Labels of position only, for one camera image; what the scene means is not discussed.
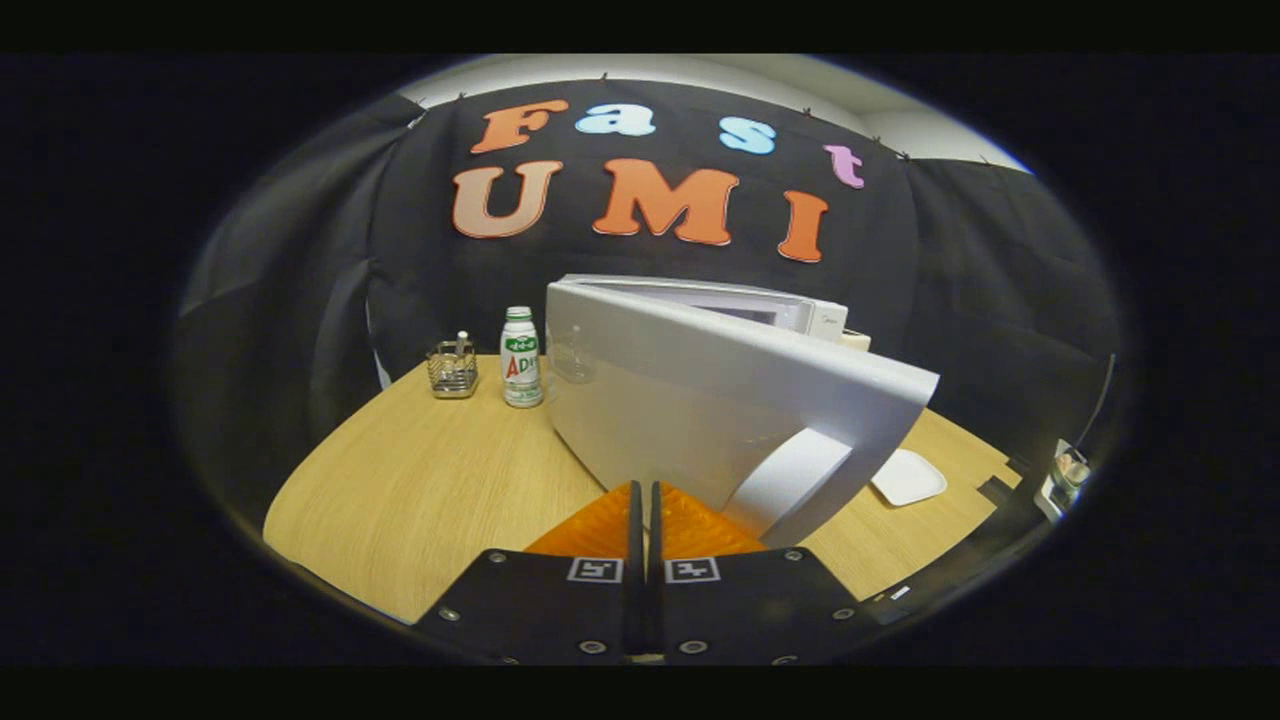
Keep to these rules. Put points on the white green drink bottle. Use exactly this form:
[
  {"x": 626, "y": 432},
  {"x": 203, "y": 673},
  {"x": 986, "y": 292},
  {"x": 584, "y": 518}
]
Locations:
[{"x": 521, "y": 365}]

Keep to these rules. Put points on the cream white toaster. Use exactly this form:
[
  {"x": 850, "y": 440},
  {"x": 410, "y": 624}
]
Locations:
[{"x": 857, "y": 341}]

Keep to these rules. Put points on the white microwave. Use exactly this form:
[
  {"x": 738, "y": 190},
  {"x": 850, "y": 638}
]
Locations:
[{"x": 700, "y": 400}]

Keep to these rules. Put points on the small white plate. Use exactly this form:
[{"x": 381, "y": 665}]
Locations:
[{"x": 908, "y": 478}]

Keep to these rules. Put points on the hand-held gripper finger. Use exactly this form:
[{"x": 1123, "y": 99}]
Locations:
[
  {"x": 655, "y": 560},
  {"x": 636, "y": 560}
]

